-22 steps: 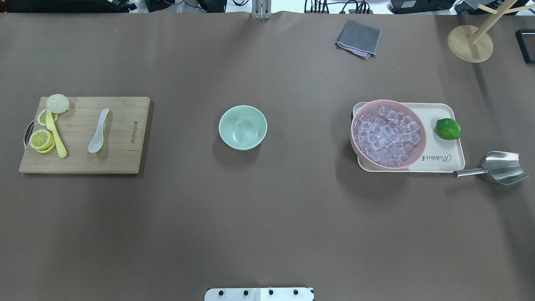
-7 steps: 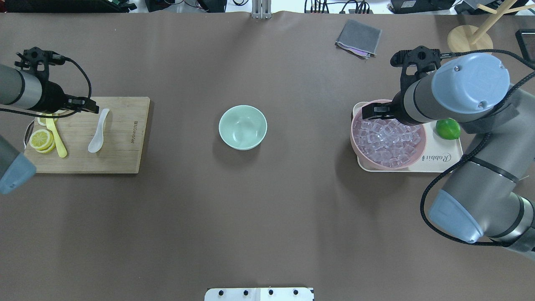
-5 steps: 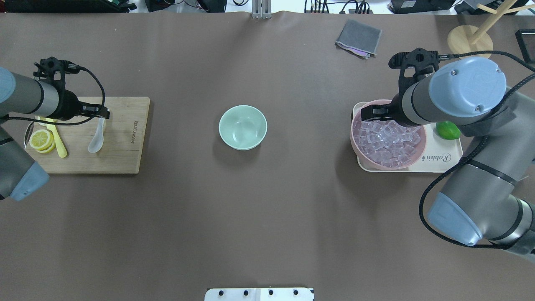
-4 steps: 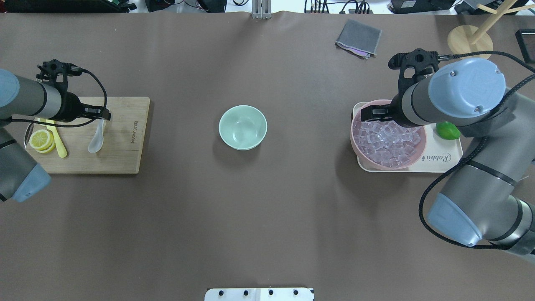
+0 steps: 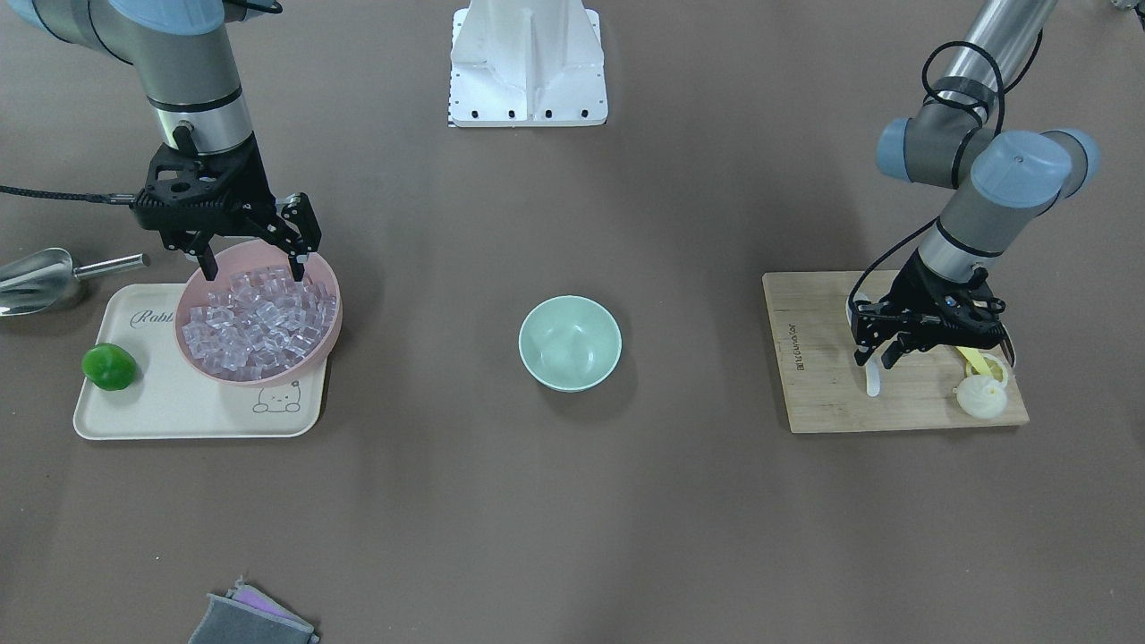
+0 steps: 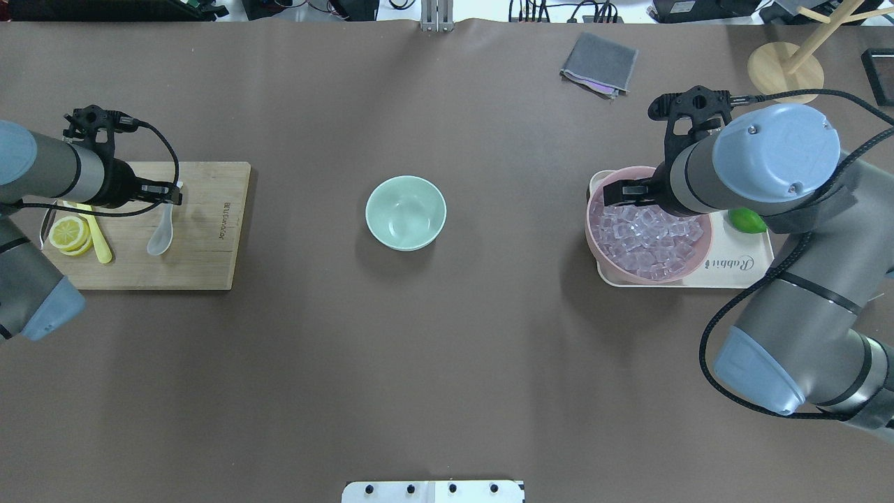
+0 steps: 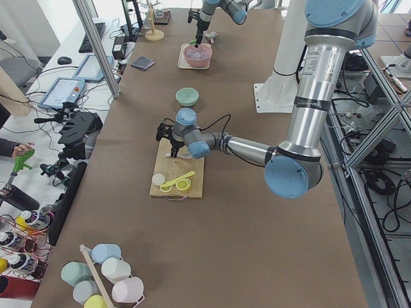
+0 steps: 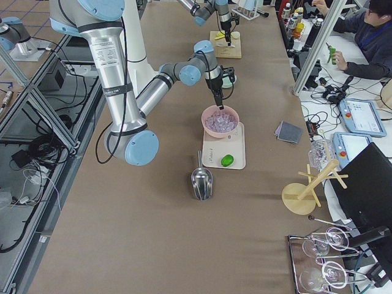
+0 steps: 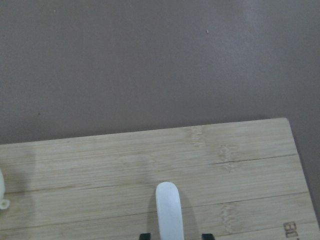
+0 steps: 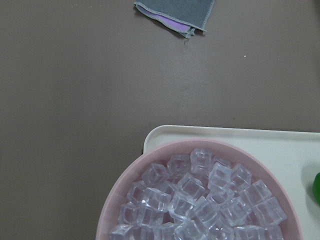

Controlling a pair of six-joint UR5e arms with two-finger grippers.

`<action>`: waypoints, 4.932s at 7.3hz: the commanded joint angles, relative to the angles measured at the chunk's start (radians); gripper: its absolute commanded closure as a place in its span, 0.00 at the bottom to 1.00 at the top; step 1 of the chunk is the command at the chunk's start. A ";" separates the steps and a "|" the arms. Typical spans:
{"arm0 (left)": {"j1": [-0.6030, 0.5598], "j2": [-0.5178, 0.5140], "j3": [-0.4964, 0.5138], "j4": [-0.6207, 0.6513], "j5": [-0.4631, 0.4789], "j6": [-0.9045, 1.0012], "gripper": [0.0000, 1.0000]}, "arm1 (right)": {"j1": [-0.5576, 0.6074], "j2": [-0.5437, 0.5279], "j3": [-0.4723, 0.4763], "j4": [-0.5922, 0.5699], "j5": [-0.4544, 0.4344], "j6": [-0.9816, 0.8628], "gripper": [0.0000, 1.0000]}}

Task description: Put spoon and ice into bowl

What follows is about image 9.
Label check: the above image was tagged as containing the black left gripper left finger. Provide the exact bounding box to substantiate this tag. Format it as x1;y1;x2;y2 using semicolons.
139;232;152;240

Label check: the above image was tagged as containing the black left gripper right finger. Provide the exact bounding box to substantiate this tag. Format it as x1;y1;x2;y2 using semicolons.
201;233;215;240

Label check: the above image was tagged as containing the white ceramic spoon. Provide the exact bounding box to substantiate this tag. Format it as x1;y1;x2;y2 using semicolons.
155;181;185;240

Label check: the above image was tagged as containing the bamboo cutting board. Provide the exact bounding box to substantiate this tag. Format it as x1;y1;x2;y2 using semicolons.
0;118;320;240

